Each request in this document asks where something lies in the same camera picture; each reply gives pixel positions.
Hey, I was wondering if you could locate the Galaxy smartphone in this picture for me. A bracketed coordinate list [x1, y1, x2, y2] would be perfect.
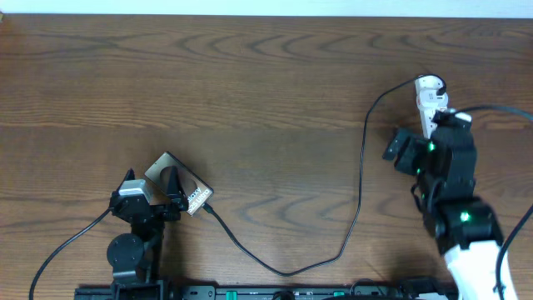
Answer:
[145, 152, 214, 216]

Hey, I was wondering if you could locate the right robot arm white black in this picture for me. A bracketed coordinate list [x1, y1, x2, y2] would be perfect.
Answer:
[383, 111, 517, 299]

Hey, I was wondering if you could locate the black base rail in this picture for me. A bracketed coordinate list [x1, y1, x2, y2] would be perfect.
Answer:
[73, 277, 459, 300]

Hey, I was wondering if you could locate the black charger cable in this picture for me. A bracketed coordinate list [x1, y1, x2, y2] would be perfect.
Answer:
[202, 73, 448, 278]

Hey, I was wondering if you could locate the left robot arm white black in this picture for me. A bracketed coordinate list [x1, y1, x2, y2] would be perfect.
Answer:
[107, 167, 188, 300]

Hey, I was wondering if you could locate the white power strip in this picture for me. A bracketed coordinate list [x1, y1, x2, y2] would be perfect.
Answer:
[415, 74, 448, 139]

